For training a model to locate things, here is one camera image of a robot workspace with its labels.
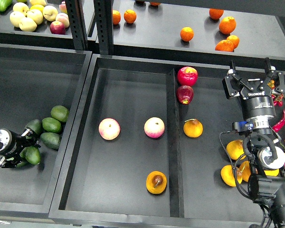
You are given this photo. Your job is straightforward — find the black left tray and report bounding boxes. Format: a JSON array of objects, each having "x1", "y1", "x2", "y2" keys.
[{"x1": 0, "y1": 44, "x2": 92, "y2": 220}]

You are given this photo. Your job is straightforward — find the black tray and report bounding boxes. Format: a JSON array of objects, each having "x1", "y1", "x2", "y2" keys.
[
  {"x1": 0, "y1": 44, "x2": 92, "y2": 220},
  {"x1": 49, "y1": 56, "x2": 263, "y2": 228}
]

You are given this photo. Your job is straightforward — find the red chili pepper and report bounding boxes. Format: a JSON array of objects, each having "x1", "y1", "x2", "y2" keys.
[{"x1": 272, "y1": 109, "x2": 285, "y2": 133}]

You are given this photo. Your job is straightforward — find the cherry tomato bunch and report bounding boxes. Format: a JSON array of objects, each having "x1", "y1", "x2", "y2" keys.
[{"x1": 267, "y1": 80, "x2": 284, "y2": 107}]

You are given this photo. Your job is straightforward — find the pale yellow apple centre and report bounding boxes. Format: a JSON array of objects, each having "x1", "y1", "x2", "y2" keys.
[{"x1": 27, "y1": 9, "x2": 44, "y2": 25}]

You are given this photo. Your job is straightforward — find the green avocado middle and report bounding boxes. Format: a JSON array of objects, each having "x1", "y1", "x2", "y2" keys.
[{"x1": 42, "y1": 117, "x2": 62, "y2": 133}]

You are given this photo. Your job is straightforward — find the orange on shelf centre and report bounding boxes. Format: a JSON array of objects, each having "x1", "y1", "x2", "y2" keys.
[{"x1": 180, "y1": 27, "x2": 194, "y2": 42}]

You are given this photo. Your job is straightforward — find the pink yellow apple left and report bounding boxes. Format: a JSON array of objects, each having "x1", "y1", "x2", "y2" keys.
[{"x1": 98, "y1": 118, "x2": 121, "y2": 140}]

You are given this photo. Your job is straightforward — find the yellow pear far right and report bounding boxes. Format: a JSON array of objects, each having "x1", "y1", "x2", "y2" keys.
[{"x1": 264, "y1": 169, "x2": 279, "y2": 177}]

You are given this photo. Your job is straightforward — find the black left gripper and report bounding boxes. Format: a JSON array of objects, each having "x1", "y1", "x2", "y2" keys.
[{"x1": 0, "y1": 128, "x2": 41, "y2": 168}]

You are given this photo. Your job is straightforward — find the red apple on shelf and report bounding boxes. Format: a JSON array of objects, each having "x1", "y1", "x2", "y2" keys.
[{"x1": 50, "y1": 21, "x2": 66, "y2": 35}]

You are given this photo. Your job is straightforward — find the dark red apple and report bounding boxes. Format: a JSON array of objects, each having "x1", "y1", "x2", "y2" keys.
[{"x1": 176, "y1": 85, "x2": 194, "y2": 105}]

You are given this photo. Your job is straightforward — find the pale yellow apple left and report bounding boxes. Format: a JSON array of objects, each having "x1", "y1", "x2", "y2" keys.
[{"x1": 9, "y1": 11, "x2": 26, "y2": 28}]

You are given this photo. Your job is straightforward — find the green avocado top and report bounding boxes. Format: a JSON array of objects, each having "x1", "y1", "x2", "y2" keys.
[{"x1": 50, "y1": 105, "x2": 69, "y2": 123}]

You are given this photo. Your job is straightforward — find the pink yellow apple middle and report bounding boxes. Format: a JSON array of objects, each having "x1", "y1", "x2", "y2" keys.
[{"x1": 144, "y1": 117, "x2": 165, "y2": 139}]

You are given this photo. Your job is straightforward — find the pink peach on shelf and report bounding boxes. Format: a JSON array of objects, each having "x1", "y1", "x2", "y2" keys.
[{"x1": 56, "y1": 13, "x2": 69, "y2": 28}]

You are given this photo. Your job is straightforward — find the orange on shelf top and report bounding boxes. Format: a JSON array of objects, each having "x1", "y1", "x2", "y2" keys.
[{"x1": 209, "y1": 9, "x2": 224, "y2": 20}]

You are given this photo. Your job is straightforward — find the dark green avocado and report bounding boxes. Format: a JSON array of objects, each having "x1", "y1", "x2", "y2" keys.
[{"x1": 25, "y1": 146, "x2": 41, "y2": 165}]

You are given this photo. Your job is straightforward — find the black centre tray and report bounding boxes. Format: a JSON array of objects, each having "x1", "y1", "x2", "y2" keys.
[{"x1": 49, "y1": 56, "x2": 263, "y2": 228}]

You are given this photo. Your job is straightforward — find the green avocado behind gripper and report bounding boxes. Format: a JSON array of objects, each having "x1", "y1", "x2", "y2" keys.
[{"x1": 25, "y1": 119, "x2": 43, "y2": 136}]

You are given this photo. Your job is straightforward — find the pink yellow apple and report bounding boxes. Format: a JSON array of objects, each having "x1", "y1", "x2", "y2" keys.
[
  {"x1": 144, "y1": 117, "x2": 165, "y2": 139},
  {"x1": 98, "y1": 118, "x2": 121, "y2": 140}
]

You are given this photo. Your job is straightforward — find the orange on shelf small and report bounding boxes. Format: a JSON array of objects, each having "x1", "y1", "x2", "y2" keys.
[{"x1": 227, "y1": 35, "x2": 240, "y2": 49}]

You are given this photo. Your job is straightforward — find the bright red apple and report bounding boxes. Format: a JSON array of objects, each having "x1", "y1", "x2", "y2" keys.
[{"x1": 177, "y1": 66, "x2": 198, "y2": 86}]

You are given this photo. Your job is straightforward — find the large orange on shelf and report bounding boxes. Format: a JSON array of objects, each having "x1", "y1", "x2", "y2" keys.
[{"x1": 218, "y1": 16, "x2": 237, "y2": 35}]

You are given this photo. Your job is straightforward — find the yellow pear right lower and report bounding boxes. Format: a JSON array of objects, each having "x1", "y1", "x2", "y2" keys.
[{"x1": 220, "y1": 165, "x2": 242, "y2": 187}]

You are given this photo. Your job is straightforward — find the pale yellow apple front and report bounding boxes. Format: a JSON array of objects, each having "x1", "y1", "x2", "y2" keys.
[{"x1": 19, "y1": 17, "x2": 37, "y2": 32}]

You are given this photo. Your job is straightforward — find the orange on shelf lower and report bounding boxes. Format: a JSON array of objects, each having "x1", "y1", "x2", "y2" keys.
[{"x1": 215, "y1": 39, "x2": 234, "y2": 52}]

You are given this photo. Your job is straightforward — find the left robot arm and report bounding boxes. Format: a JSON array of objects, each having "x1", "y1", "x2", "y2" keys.
[{"x1": 0, "y1": 126, "x2": 38, "y2": 168}]

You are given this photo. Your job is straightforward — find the yellow pear middle right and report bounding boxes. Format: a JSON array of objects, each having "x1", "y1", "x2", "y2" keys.
[{"x1": 239, "y1": 161, "x2": 251, "y2": 182}]

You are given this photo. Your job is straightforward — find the yellow pear right upper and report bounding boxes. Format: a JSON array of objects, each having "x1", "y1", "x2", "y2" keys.
[{"x1": 226, "y1": 139, "x2": 244, "y2": 160}]

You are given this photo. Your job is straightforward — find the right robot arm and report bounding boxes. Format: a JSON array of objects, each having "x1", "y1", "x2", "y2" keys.
[{"x1": 222, "y1": 58, "x2": 285, "y2": 228}]

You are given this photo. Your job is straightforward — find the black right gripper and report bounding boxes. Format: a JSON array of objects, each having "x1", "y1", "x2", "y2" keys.
[{"x1": 222, "y1": 57, "x2": 285, "y2": 121}]

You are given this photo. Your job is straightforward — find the black shelf post left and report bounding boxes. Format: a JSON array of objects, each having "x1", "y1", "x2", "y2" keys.
[{"x1": 65, "y1": 0, "x2": 88, "y2": 50}]

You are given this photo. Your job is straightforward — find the green avocado far left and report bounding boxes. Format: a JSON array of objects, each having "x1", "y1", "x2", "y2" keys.
[{"x1": 16, "y1": 148, "x2": 28, "y2": 168}]

